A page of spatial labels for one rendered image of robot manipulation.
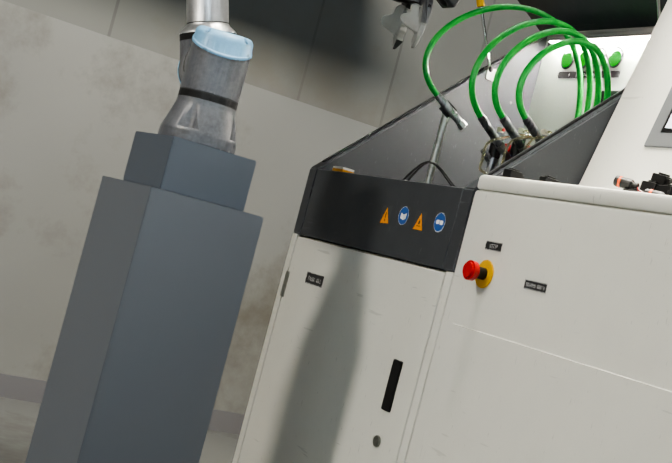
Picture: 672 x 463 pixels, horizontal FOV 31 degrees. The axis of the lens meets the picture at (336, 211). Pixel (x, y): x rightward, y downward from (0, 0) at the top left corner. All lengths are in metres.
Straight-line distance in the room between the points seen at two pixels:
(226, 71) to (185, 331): 0.49
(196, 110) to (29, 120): 2.02
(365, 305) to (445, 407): 0.39
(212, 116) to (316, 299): 0.59
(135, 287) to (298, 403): 0.62
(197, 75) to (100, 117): 2.06
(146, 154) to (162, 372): 0.41
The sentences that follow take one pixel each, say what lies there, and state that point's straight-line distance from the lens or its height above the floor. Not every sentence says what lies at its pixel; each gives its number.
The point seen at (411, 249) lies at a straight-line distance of 2.42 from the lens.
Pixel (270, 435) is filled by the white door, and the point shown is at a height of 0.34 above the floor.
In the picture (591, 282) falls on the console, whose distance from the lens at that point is 1.98.
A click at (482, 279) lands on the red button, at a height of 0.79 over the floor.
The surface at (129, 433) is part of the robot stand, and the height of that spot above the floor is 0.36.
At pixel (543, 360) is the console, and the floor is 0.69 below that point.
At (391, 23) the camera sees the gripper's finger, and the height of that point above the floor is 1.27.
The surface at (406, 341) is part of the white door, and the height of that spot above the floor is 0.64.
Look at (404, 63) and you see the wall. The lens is 5.00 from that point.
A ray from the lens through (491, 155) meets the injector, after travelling 2.72.
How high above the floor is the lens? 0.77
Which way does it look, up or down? 2 degrees up
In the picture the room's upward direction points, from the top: 15 degrees clockwise
